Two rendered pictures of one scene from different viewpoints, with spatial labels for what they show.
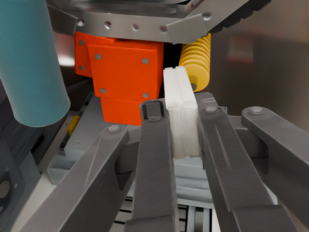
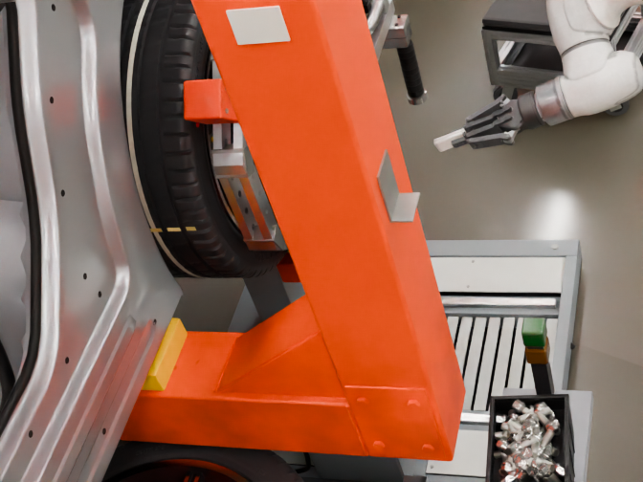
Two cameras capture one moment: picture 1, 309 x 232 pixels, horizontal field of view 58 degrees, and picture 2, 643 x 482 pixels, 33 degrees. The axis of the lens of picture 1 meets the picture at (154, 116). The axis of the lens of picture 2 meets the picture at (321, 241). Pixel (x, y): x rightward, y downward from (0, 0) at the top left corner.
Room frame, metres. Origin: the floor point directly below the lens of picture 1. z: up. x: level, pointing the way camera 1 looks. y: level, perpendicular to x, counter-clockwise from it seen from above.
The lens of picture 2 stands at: (-0.14, 1.81, 2.17)
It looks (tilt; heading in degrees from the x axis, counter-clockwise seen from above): 42 degrees down; 289
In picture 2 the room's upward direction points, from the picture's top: 20 degrees counter-clockwise
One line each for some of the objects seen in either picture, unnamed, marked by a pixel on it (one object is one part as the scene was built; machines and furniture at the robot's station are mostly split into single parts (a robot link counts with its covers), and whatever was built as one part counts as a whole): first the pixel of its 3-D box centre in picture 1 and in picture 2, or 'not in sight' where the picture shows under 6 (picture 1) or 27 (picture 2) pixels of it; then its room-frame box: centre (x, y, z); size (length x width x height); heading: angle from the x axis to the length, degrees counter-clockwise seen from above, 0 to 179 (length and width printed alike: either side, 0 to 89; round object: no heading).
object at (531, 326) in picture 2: not in sight; (534, 332); (-0.01, 0.51, 0.64); 0.04 x 0.04 x 0.04; 81
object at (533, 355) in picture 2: not in sight; (537, 349); (-0.01, 0.51, 0.59); 0.04 x 0.04 x 0.04; 81
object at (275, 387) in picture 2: not in sight; (223, 360); (0.55, 0.55, 0.69); 0.52 x 0.17 x 0.35; 171
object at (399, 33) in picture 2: not in sight; (387, 32); (0.22, -0.09, 0.93); 0.09 x 0.05 x 0.05; 171
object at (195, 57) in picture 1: (196, 46); not in sight; (0.53, -0.09, 0.51); 0.29 x 0.06 x 0.06; 171
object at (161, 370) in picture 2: not in sight; (140, 353); (0.72, 0.52, 0.70); 0.14 x 0.14 x 0.05; 81
